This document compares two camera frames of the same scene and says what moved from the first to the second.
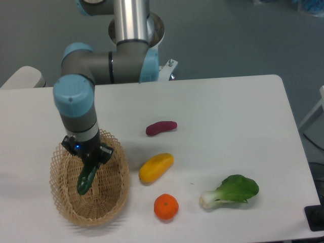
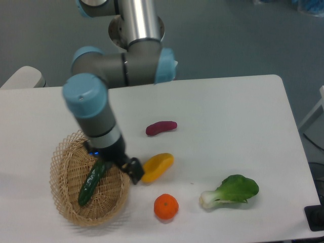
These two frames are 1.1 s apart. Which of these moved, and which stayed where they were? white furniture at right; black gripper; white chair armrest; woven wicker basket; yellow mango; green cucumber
Moved: black gripper; green cucumber
Stayed: white chair armrest; white furniture at right; yellow mango; woven wicker basket
